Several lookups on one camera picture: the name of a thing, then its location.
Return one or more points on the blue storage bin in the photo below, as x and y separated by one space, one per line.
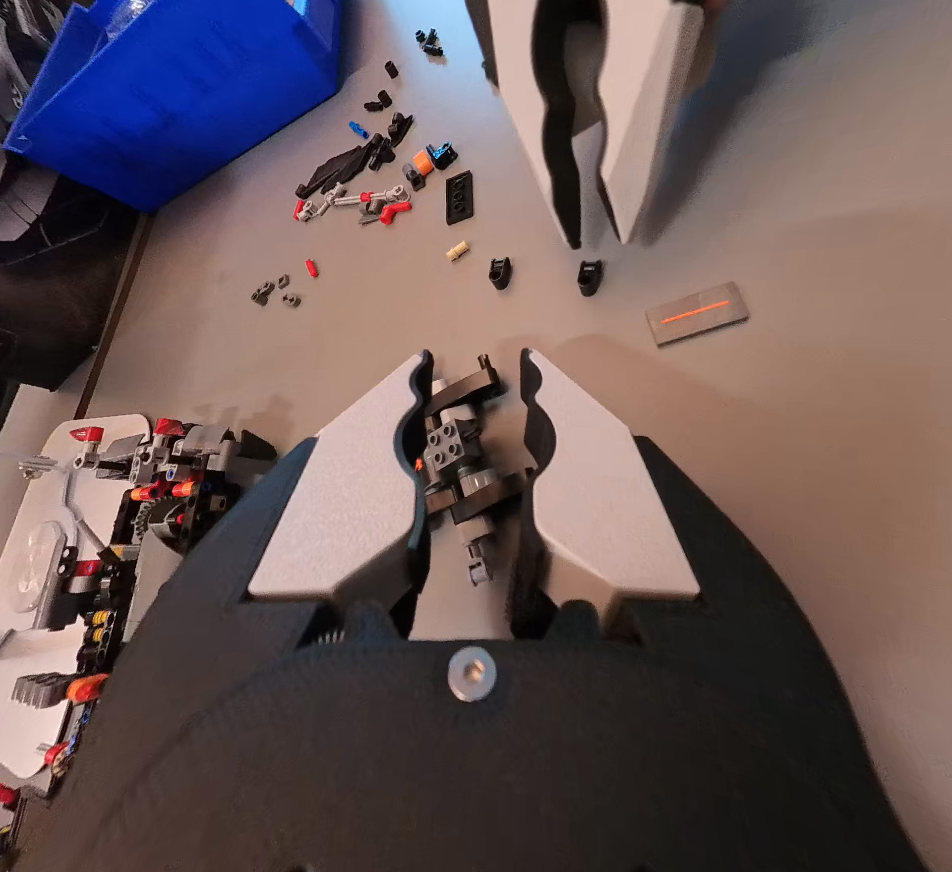
186 91

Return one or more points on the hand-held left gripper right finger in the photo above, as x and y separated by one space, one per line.
610 515

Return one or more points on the lego car chassis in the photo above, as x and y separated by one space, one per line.
171 493

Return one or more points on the black lego plate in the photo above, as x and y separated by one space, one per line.
459 199

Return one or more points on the dark lego tile red stripe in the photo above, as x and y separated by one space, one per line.
699 329

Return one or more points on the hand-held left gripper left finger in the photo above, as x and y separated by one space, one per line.
335 515

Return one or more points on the small beige lego piece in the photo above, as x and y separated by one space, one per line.
458 250

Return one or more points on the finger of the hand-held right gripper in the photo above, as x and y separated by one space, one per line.
647 69
513 32

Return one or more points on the scattered lego pieces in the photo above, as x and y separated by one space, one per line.
342 162

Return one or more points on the black grey lego subassembly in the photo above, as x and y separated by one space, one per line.
446 448

